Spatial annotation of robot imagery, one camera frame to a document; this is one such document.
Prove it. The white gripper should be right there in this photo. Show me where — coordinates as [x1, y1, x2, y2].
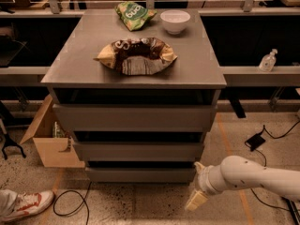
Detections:
[185, 162, 220, 211]

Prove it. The grey bottom drawer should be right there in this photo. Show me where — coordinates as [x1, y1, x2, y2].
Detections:
[85, 167, 195, 183]

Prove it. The grey drawer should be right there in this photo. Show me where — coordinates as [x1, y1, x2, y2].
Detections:
[85, 167, 195, 183]
[73, 142, 203, 162]
[52, 104, 217, 132]

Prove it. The grey drawer cabinet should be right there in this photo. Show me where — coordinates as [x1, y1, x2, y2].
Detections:
[42, 9, 226, 183]

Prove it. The grey middle drawer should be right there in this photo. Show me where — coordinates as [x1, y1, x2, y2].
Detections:
[73, 142, 203, 162]

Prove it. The grey top drawer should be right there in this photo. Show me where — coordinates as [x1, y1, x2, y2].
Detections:
[52, 104, 217, 132]

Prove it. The black power adapter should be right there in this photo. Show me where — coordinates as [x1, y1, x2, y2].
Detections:
[246, 134, 265, 152]

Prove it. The black tube on floor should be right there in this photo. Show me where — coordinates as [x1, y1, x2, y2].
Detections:
[284, 199, 300, 225]

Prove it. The brown crumpled chip bag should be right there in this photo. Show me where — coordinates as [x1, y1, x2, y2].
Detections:
[95, 37, 177, 76]

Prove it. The cardboard box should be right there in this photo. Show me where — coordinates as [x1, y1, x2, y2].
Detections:
[20, 95, 84, 168]

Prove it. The green packet in box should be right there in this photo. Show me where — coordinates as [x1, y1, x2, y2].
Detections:
[52, 122, 65, 138]

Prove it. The white bowl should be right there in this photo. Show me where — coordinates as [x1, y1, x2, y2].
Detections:
[160, 9, 190, 35]

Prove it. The green chip bag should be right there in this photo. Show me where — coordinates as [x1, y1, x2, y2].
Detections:
[114, 1, 157, 31]

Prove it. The white and red sneaker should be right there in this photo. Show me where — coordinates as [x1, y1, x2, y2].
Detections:
[0, 189, 54, 222]

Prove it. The black stand foot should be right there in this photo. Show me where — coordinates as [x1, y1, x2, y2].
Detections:
[0, 117, 27, 161]

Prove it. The black cable right floor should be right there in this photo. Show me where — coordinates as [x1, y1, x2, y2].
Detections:
[243, 119, 300, 212]

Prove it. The black cable loop left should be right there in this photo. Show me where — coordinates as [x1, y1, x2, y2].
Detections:
[52, 181, 93, 225]

